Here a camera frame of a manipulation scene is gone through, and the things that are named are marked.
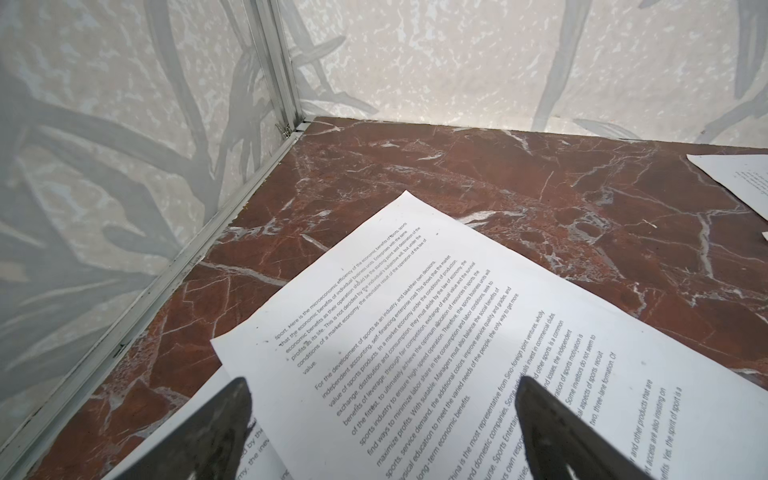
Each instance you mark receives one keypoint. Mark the aluminium cage frame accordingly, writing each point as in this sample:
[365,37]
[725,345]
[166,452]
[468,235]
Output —
[128,131]

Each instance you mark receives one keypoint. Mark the printed paper sheet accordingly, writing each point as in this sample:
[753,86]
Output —
[259,460]
[398,355]
[745,176]

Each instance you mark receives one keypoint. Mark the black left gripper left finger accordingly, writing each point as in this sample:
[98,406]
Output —
[207,445]

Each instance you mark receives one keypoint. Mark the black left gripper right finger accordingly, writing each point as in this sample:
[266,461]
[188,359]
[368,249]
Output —
[559,445]

